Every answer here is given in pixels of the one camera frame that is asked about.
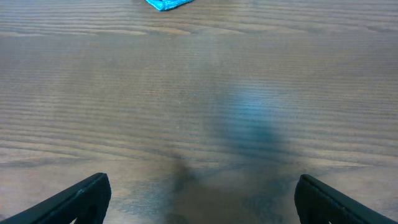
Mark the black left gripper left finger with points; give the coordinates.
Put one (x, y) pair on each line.
(84, 202)

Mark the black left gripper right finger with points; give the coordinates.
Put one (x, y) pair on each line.
(318, 203)

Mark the folded blue cloth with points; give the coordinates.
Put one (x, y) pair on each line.
(166, 5)

